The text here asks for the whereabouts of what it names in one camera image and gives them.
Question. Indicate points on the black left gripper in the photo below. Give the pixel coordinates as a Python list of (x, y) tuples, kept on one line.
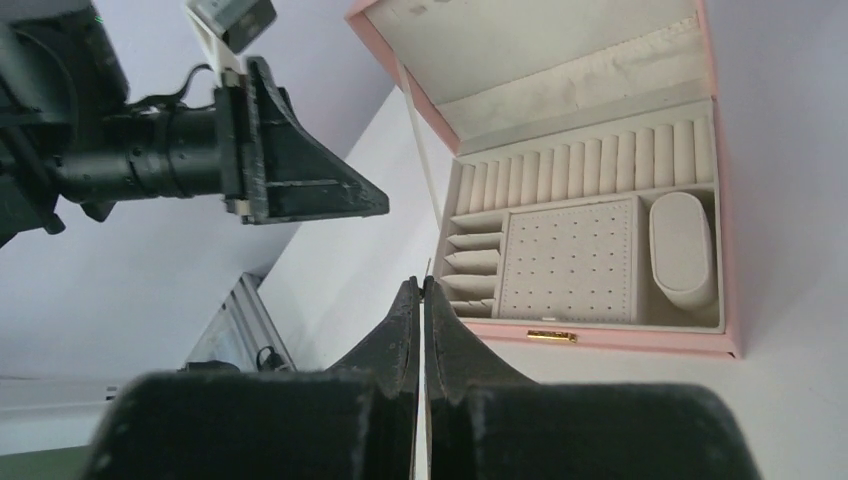
[(182, 152)]

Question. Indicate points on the pink jewelry box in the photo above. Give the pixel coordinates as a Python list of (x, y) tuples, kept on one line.
[(567, 120)]

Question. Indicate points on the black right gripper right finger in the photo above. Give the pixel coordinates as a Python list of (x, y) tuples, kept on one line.
[(489, 421)]

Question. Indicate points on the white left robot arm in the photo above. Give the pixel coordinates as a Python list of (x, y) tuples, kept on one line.
[(69, 130)]

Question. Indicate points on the beige oval watch pillow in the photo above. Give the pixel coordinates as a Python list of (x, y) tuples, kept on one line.
[(681, 251)]

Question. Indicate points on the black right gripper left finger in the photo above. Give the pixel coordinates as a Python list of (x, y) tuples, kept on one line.
[(354, 420)]

